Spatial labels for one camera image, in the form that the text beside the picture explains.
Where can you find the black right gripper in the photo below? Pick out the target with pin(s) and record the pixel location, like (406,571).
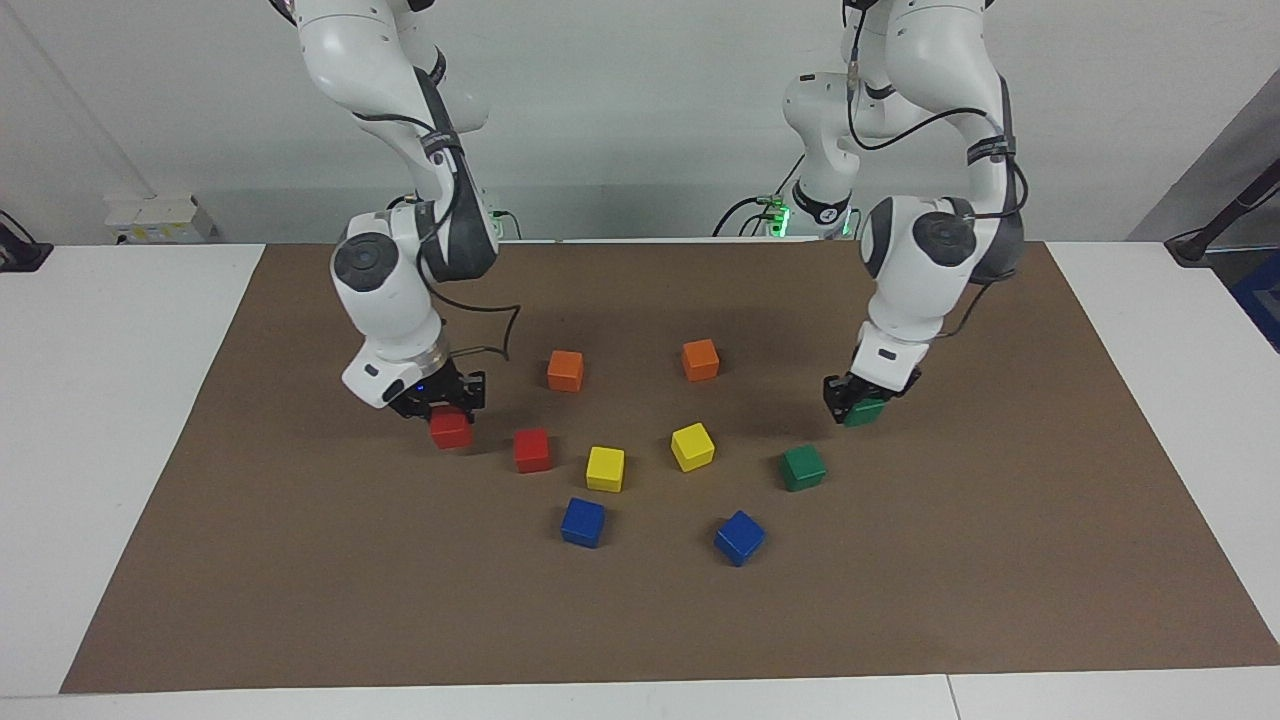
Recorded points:
(435,388)

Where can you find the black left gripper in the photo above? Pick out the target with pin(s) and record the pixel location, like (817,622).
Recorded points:
(868,392)

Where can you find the green wooden block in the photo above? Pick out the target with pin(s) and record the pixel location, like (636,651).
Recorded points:
(866,414)
(803,467)

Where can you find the red wooden block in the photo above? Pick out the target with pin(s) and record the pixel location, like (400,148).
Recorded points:
(532,450)
(451,430)

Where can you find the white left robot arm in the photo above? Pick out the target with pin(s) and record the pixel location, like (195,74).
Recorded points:
(925,270)

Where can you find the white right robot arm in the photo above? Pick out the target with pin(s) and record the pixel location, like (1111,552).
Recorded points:
(385,300)

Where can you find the orange wooden block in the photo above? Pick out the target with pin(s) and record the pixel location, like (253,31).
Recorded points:
(700,360)
(565,370)

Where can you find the yellow wooden block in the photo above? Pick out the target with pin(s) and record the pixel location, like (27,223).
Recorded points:
(692,446)
(605,468)

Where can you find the blue wooden block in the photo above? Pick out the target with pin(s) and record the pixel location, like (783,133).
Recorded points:
(583,522)
(740,537)

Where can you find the green lit connector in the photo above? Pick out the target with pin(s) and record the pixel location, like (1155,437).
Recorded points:
(778,215)

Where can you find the brown table mat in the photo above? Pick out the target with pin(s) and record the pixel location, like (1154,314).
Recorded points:
(640,620)

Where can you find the blue crate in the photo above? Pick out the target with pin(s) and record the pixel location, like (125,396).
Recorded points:
(1262,300)

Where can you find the black stand pole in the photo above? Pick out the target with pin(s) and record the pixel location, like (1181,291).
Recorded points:
(1230,206)

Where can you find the black clamp base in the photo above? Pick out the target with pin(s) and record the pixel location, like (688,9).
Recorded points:
(20,252)

